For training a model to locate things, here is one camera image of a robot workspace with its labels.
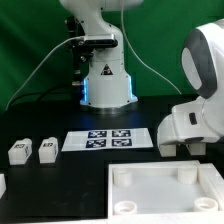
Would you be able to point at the white square tabletop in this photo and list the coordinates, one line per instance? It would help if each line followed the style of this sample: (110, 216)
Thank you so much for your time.
(176, 192)

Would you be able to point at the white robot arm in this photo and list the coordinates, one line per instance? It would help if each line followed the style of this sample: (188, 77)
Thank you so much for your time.
(109, 86)

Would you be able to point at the white sheet with markers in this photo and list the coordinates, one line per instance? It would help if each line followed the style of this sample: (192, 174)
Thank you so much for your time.
(107, 139)

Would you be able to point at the white block left edge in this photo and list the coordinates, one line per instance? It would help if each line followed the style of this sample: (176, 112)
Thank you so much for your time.
(2, 185)

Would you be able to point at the black camera stand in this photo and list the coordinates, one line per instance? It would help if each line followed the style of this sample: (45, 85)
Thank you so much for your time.
(80, 55)

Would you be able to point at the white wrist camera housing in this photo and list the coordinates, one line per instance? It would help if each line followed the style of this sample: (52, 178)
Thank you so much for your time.
(185, 125)

